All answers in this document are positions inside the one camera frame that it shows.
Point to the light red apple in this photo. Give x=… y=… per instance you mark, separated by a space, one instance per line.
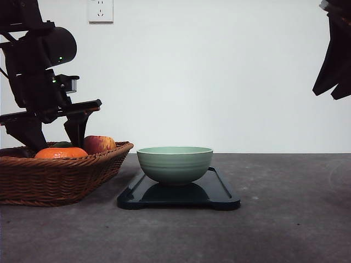
x=97 y=144

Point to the dark red apple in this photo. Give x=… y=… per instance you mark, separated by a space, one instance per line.
x=22 y=152

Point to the brown wicker basket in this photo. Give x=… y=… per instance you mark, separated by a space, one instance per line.
x=57 y=181

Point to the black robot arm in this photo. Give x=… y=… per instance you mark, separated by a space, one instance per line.
x=30 y=47

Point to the white wall socket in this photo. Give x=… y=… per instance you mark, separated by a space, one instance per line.
x=100 y=12

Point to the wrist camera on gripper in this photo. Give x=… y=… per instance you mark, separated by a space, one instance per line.
x=70 y=82

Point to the orange mandarin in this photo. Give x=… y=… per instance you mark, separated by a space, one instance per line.
x=60 y=152

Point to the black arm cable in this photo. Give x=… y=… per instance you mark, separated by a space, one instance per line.
x=6 y=37

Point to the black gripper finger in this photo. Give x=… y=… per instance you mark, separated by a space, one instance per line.
x=343 y=88
x=331 y=69

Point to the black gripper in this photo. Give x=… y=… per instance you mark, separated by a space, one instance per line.
x=27 y=126

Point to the dark blue tray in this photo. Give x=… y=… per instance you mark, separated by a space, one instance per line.
x=210 y=190

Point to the light green bowl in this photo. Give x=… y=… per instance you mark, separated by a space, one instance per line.
x=175 y=164

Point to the green lime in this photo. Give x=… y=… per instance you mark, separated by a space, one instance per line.
x=62 y=144

